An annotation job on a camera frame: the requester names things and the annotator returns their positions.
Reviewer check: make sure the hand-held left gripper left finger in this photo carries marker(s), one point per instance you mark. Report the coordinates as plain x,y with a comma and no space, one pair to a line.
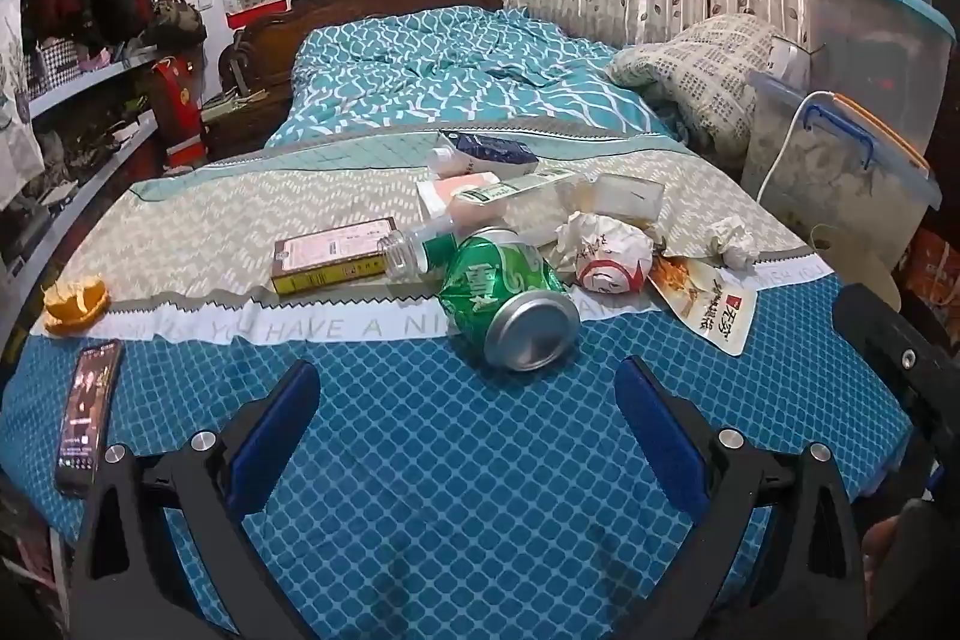
274,437

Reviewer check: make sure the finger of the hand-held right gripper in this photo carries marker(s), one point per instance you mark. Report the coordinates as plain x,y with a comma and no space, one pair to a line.
892,347

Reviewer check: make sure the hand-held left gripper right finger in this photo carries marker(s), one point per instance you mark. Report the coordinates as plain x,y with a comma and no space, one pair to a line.
660,437

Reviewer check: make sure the beige wastebasket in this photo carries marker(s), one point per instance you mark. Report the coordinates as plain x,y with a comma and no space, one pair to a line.
862,269

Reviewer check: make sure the orange and white snack packet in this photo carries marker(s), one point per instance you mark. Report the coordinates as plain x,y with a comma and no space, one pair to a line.
709,302

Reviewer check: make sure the white tissue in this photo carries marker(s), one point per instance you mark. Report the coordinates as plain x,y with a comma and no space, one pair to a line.
733,241

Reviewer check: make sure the white paper wrapper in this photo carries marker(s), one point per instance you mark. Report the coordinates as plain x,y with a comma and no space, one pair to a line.
604,254

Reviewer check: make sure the yellow and pink cardboard box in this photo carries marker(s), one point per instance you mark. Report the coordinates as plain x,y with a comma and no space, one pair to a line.
330,254

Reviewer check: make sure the green soda can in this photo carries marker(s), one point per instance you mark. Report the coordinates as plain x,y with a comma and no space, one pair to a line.
487,280

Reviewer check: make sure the blue drink carton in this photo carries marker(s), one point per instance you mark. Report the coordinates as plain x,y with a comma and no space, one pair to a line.
495,153

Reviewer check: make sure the red shopping bag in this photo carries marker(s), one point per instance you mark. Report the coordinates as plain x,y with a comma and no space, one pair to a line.
934,272

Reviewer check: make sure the patterned blue and beige bedspread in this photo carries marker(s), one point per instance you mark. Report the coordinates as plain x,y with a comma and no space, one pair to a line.
435,497

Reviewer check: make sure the black smartphone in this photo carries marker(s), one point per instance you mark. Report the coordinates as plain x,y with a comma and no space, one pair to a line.
88,415

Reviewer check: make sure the white tray with orange rim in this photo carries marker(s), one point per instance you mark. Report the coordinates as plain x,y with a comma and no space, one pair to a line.
885,130

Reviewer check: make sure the orange peel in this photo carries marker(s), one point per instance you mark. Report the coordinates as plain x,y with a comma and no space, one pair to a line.
75,306

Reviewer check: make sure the white mug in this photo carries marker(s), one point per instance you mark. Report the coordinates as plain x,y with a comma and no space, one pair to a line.
789,63

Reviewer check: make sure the dark wooden nightstand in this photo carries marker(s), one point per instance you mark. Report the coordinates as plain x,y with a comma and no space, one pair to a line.
240,134

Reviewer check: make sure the clear storage box teal lid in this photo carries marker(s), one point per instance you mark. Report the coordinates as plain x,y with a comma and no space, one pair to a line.
870,33

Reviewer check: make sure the grey checked quilt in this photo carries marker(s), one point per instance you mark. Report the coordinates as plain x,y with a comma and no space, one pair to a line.
712,70

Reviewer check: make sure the red gift box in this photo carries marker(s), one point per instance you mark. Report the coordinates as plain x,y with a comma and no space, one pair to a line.
178,108

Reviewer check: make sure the grey shelf unit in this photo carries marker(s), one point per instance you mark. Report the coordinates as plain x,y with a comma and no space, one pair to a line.
90,78

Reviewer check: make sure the white printed cloth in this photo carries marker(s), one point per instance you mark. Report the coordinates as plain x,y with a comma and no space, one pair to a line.
19,123

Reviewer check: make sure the teal patterned quilt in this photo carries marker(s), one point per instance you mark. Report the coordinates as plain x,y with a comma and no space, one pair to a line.
450,70

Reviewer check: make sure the brown handbag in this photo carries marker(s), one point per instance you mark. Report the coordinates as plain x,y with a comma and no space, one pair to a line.
176,18

